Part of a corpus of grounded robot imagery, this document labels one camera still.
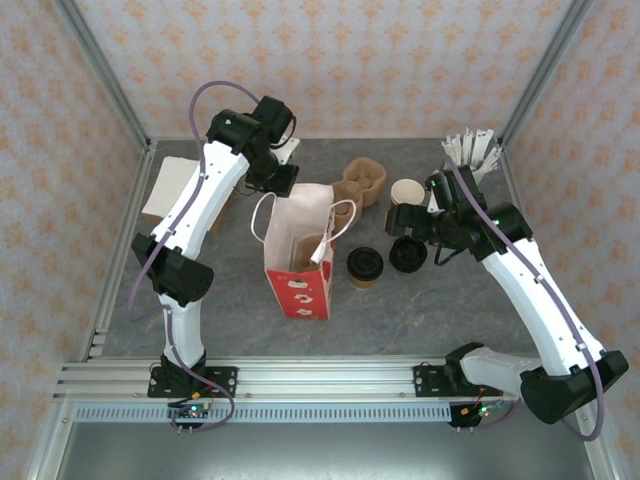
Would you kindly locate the red white paper gift bag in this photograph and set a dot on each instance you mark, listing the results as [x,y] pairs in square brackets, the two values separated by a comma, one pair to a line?
[300,295]

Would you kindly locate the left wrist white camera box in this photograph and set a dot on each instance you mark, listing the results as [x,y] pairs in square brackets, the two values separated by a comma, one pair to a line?
[292,149]

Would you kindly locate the grey metal lower panel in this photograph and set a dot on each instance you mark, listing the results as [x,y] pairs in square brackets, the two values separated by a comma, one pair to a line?
[320,450]

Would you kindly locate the aluminium lower frame bar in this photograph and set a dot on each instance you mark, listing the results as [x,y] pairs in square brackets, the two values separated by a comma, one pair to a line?
[47,450]
[607,460]

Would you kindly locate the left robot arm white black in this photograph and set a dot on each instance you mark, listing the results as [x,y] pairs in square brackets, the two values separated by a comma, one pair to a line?
[200,200]

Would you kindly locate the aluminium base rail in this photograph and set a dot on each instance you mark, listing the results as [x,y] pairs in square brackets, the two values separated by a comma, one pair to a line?
[320,380]

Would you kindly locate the aluminium table side rail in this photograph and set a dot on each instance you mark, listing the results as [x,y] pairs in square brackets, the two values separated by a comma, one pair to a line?
[513,172]
[134,200]

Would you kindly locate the aluminium frame post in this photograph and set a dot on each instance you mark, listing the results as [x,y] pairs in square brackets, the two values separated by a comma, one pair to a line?
[104,75]
[545,75]

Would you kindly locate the black plastic cup lid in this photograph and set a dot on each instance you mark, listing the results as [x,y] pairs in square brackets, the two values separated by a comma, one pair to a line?
[366,262]

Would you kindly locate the small circuit board green light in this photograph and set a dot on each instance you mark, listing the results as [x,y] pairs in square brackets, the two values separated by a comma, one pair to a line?
[192,412]
[482,412]

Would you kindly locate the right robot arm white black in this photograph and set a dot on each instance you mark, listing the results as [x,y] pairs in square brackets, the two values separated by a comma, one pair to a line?
[545,305]

